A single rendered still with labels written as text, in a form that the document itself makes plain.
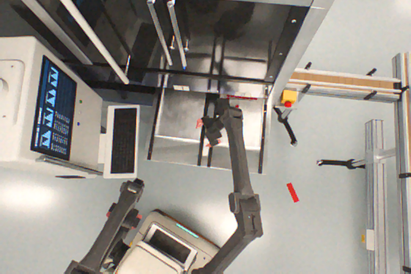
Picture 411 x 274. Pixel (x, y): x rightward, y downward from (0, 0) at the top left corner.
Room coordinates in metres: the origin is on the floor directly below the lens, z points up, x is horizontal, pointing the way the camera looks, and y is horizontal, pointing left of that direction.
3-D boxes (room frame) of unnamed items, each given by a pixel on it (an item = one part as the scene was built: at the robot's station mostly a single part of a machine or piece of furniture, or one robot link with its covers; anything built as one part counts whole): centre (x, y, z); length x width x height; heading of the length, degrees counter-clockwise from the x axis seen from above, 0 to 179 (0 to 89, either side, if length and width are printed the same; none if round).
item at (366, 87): (0.57, -0.78, 0.92); 0.69 x 0.16 x 0.16; 75
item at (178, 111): (0.55, 0.13, 0.90); 0.34 x 0.26 x 0.04; 165
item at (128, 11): (0.70, 0.29, 1.51); 0.47 x 0.01 x 0.59; 75
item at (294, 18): (0.52, -0.32, 1.40); 0.04 x 0.01 x 0.80; 75
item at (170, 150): (0.44, -0.01, 0.87); 0.70 x 0.48 x 0.02; 75
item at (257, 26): (0.58, -0.14, 1.51); 0.43 x 0.01 x 0.59; 75
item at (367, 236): (-0.34, -0.90, 0.50); 0.12 x 0.05 x 0.09; 165
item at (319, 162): (0.16, -1.10, 0.07); 0.50 x 0.08 x 0.14; 75
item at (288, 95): (0.51, -0.47, 1.00); 0.08 x 0.07 x 0.07; 165
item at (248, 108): (0.46, -0.20, 0.90); 0.34 x 0.26 x 0.04; 165
